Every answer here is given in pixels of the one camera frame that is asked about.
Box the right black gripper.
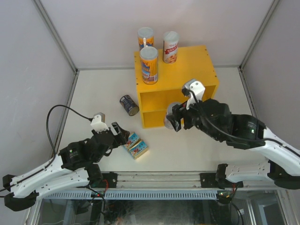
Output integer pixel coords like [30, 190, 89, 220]
[168, 94, 222, 142]

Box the yellow wooden shelf cabinet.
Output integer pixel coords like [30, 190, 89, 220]
[134, 45, 219, 128]

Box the yellow can with white spoon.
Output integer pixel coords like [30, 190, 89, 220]
[140, 46, 158, 85]

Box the white porridge can red label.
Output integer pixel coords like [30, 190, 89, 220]
[163, 31, 179, 64]

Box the orange can with spoon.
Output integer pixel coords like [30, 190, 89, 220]
[137, 27, 154, 50]

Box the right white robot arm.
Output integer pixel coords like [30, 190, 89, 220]
[166, 99, 300, 190]

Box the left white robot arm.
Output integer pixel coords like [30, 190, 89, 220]
[2, 122, 130, 211]

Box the blue luncheon meat tin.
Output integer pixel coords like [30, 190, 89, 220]
[123, 132, 141, 150]
[128, 140, 148, 159]

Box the dark blue tin can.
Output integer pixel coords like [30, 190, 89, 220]
[120, 95, 139, 116]

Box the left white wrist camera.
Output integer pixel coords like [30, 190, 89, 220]
[90, 112, 109, 133]

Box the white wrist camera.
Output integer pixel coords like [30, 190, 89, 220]
[90, 112, 109, 133]
[181, 79, 205, 110]

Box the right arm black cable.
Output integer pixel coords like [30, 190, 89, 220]
[187, 90, 300, 158]

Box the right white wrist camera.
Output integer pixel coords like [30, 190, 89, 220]
[181, 79, 205, 110]

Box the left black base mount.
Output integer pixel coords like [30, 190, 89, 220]
[99, 172, 118, 188]

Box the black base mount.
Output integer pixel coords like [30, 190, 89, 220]
[99, 172, 118, 188]
[200, 172, 218, 188]

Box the aluminium frame rail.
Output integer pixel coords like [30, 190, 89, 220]
[100, 170, 289, 189]

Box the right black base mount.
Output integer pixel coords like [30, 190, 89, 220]
[200, 172, 218, 188]

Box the grey slotted cable duct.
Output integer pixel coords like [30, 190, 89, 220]
[45, 190, 230, 200]

